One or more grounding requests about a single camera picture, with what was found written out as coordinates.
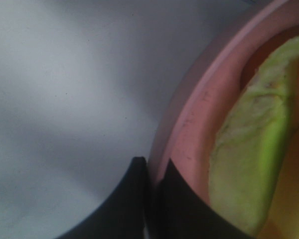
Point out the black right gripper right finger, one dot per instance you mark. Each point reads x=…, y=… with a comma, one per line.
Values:
x=174, y=211

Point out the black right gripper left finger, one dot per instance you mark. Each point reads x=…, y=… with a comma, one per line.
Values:
x=121, y=215

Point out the pink round plate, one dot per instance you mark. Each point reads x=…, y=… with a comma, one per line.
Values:
x=209, y=89

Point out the toast sandwich with lettuce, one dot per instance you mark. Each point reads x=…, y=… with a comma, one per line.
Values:
x=249, y=147

